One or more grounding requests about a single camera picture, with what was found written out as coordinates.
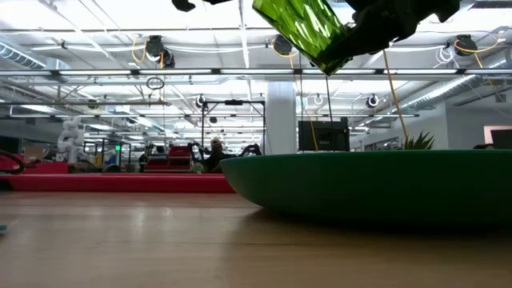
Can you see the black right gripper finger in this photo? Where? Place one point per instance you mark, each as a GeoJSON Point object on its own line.
{"type": "Point", "coordinates": [372, 34]}

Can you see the green translucent plastic cup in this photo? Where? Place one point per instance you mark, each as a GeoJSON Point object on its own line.
{"type": "Point", "coordinates": [300, 28]}

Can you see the green plastic plate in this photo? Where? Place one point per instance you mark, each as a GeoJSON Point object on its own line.
{"type": "Point", "coordinates": [360, 188]}

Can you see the black background robot arm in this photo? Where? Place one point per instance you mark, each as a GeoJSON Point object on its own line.
{"type": "Point", "coordinates": [252, 150]}
{"type": "Point", "coordinates": [198, 150]}

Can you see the red plastic tray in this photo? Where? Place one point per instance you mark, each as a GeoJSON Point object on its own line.
{"type": "Point", "coordinates": [120, 184]}

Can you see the long ceiling light bar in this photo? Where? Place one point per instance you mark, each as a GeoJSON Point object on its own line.
{"type": "Point", "coordinates": [160, 72]}

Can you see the black monitor on stand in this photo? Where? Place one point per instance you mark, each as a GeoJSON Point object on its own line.
{"type": "Point", "coordinates": [324, 136]}

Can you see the potted succulent plant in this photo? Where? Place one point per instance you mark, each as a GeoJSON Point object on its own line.
{"type": "Point", "coordinates": [418, 142]}

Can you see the white square column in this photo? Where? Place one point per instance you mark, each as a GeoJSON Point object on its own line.
{"type": "Point", "coordinates": [280, 120]}

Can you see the red background trays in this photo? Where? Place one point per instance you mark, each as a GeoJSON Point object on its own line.
{"type": "Point", "coordinates": [179, 154]}

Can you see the black desk monitor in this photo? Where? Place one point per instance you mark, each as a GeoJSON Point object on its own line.
{"type": "Point", "coordinates": [503, 139]}

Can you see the white robot figure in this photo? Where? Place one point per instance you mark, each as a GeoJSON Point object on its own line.
{"type": "Point", "coordinates": [71, 140]}

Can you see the red low object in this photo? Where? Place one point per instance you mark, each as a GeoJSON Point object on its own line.
{"type": "Point", "coordinates": [46, 168]}

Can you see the red round object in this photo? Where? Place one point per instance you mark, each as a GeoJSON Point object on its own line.
{"type": "Point", "coordinates": [6, 164]}

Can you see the silver ventilation duct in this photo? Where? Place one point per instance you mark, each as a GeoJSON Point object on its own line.
{"type": "Point", "coordinates": [448, 90]}
{"type": "Point", "coordinates": [20, 56]}

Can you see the black metal frame rig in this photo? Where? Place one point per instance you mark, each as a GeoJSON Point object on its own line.
{"type": "Point", "coordinates": [234, 102]}

